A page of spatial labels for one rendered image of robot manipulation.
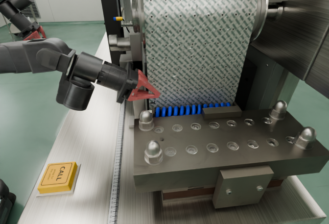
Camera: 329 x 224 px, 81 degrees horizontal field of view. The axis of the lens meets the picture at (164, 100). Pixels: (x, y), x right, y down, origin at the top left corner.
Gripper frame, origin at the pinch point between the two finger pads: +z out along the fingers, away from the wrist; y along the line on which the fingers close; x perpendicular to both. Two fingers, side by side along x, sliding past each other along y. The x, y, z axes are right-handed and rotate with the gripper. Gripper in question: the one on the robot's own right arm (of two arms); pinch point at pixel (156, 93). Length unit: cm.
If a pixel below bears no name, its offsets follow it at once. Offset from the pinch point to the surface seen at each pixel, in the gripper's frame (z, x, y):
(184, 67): 2.7, 9.4, 0.3
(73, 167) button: -12.3, -23.8, 8.5
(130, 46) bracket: -9.7, 6.1, -7.1
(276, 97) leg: 48, 10, -14
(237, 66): 14.5, 15.3, 0.3
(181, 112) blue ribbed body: 7.1, -0.3, 3.6
